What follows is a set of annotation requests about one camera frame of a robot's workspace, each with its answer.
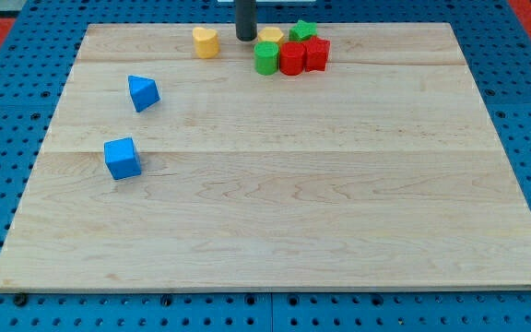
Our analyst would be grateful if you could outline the yellow heart block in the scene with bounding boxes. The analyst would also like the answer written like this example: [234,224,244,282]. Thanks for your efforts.
[192,27,219,59]

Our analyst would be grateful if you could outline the blue triangle block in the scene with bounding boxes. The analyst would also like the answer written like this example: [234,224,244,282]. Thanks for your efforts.
[127,76,160,113]

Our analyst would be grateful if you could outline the light wooden board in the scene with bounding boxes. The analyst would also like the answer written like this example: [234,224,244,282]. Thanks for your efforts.
[0,23,531,293]

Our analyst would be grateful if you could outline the green cylinder block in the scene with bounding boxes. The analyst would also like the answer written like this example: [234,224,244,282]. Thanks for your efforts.
[254,41,279,76]

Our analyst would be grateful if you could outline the red cylinder block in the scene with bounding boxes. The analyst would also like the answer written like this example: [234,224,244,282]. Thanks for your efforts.
[279,41,306,76]

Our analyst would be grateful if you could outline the red star block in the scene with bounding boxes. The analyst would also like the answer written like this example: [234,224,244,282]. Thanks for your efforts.
[302,36,331,72]

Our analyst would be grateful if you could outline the yellow hexagon block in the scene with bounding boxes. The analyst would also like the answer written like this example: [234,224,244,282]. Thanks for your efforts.
[257,27,285,46]

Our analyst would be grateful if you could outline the green star block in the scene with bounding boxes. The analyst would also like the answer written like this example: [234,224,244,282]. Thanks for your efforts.
[289,19,318,42]

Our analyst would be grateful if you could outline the blue cube block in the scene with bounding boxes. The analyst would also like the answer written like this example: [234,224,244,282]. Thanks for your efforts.
[103,137,142,180]

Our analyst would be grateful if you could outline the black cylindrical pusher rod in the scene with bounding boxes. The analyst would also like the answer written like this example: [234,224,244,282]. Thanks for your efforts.
[234,0,257,42]

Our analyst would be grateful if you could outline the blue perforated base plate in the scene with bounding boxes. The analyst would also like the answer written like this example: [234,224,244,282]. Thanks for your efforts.
[0,1,531,331]

